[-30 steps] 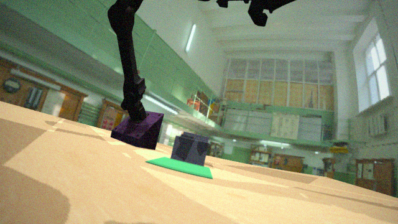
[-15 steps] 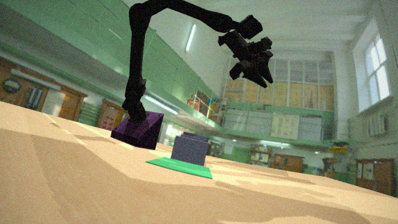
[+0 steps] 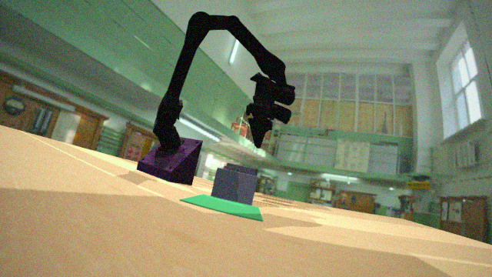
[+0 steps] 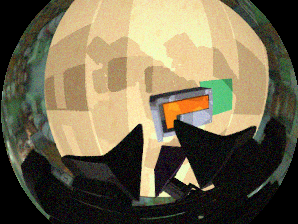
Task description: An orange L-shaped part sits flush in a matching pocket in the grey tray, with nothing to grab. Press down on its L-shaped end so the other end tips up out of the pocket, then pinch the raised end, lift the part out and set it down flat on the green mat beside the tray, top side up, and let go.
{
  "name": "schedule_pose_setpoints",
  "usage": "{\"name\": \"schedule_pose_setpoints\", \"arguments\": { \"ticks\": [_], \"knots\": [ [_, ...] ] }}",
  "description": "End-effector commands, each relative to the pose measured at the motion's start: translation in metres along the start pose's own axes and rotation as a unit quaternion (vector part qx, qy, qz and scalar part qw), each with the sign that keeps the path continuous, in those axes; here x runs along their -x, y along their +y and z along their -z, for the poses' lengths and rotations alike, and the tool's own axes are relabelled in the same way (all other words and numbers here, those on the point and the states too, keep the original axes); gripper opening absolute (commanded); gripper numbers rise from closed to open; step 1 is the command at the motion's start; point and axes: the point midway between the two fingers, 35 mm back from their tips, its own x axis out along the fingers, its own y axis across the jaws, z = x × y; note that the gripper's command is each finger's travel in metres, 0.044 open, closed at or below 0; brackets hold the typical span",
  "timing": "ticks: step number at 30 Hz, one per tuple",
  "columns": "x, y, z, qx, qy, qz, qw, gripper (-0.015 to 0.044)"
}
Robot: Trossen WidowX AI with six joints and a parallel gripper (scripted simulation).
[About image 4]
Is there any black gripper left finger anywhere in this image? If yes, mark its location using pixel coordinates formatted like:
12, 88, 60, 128
61, 123, 144, 202

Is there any orange l-shaped block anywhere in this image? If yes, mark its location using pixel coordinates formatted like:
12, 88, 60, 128
162, 95, 209, 128

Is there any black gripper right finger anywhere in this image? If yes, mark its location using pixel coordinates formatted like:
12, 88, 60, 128
174, 119, 257, 189

